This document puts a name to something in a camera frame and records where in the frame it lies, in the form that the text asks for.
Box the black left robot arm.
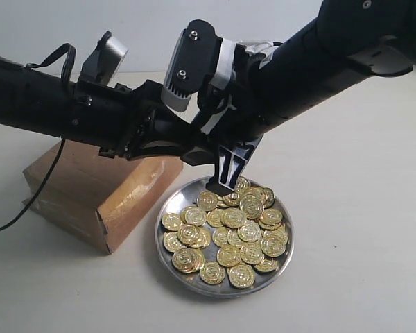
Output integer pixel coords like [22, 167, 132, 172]
[0, 57, 215, 166]

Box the gold coin stack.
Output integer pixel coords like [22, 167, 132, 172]
[177, 224, 201, 246]
[239, 196, 264, 219]

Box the black cable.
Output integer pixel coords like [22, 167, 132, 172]
[0, 43, 78, 234]

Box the gold coin lower centre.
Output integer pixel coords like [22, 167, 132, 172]
[216, 245, 241, 268]

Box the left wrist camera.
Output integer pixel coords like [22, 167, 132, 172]
[78, 31, 128, 85]

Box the gold coin left stack top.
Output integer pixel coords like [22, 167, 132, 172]
[177, 224, 201, 246]

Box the gold coin upper left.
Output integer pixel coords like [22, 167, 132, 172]
[184, 206, 207, 227]

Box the gold coin back left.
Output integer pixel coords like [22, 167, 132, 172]
[196, 191, 218, 212]

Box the round steel plate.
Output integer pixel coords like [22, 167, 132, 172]
[155, 177, 294, 299]

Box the gold coin back top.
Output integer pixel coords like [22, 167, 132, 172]
[234, 176, 250, 194]

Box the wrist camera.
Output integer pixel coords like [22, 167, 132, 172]
[78, 31, 128, 85]
[161, 19, 236, 112]

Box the gold coin back right stack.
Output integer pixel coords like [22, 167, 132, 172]
[239, 196, 264, 219]

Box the gold coin left lower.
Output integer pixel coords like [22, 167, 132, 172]
[163, 232, 185, 253]

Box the gold coin front left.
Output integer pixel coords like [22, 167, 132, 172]
[171, 248, 205, 273]

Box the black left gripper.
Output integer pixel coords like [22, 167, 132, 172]
[71, 80, 214, 165]

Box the gold coin front right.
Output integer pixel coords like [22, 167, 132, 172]
[228, 264, 256, 289]

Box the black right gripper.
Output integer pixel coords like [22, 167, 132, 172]
[191, 44, 298, 196]

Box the brown cardboard slotted box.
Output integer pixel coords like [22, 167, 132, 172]
[31, 142, 183, 255]

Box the gold coin right edge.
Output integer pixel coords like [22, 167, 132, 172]
[259, 208, 284, 225]

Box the gold coin pale centre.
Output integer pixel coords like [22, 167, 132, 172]
[237, 221, 261, 242]

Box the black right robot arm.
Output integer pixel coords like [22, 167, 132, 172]
[206, 1, 416, 196]

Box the gold coin front centre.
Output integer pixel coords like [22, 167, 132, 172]
[200, 262, 225, 284]

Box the gold coin large right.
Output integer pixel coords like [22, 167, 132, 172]
[260, 235, 286, 258]

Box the gold coin plate left edge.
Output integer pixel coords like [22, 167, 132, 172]
[161, 213, 184, 232]

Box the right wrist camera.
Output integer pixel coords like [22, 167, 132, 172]
[161, 19, 236, 112]

